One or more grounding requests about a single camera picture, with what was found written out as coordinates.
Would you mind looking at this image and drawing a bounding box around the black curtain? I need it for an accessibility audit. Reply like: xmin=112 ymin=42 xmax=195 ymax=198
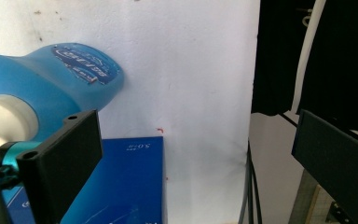
xmin=251 ymin=0 xmax=358 ymax=137

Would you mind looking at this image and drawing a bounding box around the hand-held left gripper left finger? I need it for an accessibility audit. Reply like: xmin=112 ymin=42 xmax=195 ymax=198
xmin=16 ymin=109 xmax=103 ymax=224

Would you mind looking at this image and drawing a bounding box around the blue plastic bottle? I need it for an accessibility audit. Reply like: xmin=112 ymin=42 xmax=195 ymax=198
xmin=0 ymin=42 xmax=126 ymax=160

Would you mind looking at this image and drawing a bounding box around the blue cardboard box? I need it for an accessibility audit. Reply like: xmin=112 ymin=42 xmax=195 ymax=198
xmin=0 ymin=135 xmax=168 ymax=224

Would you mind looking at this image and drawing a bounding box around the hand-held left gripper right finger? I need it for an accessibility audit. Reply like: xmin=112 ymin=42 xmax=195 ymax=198
xmin=291 ymin=109 xmax=358 ymax=224

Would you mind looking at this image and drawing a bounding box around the metal stand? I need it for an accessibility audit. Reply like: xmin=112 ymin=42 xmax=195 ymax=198
xmin=288 ymin=169 xmax=352 ymax=224

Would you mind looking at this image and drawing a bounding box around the black cable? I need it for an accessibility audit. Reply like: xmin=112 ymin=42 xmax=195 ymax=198
xmin=238 ymin=140 xmax=264 ymax=224

